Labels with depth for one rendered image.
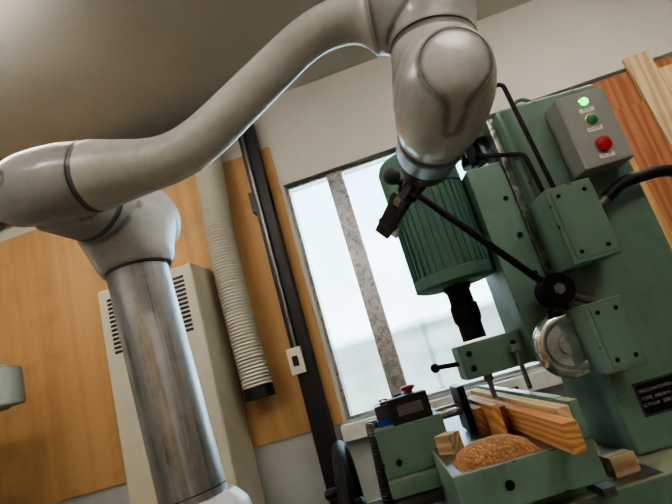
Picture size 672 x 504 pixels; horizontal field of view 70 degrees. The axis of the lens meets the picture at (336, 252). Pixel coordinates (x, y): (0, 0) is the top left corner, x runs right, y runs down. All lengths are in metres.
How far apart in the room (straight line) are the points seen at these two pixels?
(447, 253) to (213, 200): 1.80
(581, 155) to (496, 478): 0.62
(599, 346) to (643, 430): 0.20
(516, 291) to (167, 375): 0.68
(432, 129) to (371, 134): 2.19
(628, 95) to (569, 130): 1.79
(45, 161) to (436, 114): 0.50
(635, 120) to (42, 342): 3.35
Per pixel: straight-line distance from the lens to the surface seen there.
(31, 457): 3.29
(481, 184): 1.09
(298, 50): 0.65
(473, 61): 0.50
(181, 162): 0.65
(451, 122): 0.52
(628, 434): 1.06
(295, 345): 2.42
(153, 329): 0.80
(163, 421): 0.79
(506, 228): 1.07
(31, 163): 0.75
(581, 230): 0.98
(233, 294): 2.46
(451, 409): 1.06
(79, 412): 3.08
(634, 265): 1.10
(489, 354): 1.05
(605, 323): 0.95
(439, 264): 1.01
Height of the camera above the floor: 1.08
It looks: 14 degrees up
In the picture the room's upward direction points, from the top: 16 degrees counter-clockwise
